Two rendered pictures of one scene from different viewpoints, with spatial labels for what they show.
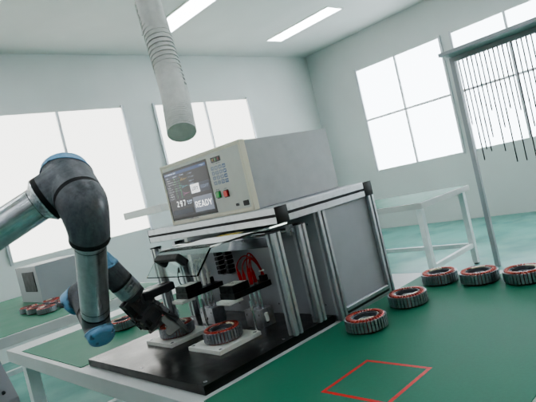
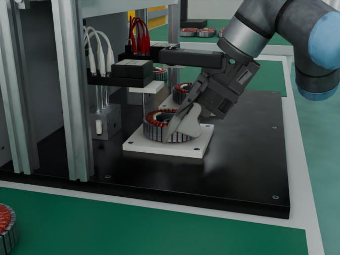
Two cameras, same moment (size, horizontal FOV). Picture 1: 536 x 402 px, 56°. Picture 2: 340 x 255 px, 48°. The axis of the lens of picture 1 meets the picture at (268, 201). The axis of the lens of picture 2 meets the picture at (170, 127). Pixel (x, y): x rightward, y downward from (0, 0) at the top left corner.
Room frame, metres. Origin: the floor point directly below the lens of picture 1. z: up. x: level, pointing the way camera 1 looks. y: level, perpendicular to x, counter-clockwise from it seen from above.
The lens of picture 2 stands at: (1.97, 0.96, 1.05)
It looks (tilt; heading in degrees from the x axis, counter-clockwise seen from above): 20 degrees down; 237
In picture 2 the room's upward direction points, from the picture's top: straight up
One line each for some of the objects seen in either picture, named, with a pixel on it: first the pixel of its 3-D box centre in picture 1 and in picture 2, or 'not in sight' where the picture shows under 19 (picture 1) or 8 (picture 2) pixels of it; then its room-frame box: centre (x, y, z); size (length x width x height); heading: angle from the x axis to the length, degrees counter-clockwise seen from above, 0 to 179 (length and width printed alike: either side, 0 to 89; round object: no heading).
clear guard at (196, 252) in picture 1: (218, 250); not in sight; (1.37, 0.16, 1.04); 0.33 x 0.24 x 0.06; 133
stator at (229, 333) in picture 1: (222, 332); (194, 93); (1.41, 0.21, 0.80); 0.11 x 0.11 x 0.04
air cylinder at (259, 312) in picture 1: (259, 316); (140, 91); (1.50, 0.10, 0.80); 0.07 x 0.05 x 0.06; 43
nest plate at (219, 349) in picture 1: (224, 340); (194, 102); (1.41, 0.21, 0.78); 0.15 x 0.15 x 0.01; 43
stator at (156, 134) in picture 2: (176, 328); (171, 124); (1.58, 0.37, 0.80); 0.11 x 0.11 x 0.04
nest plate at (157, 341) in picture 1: (179, 335); (171, 136); (1.58, 0.37, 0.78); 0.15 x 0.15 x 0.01; 43
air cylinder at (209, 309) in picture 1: (212, 313); (103, 120); (1.68, 0.27, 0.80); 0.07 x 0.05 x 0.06; 43
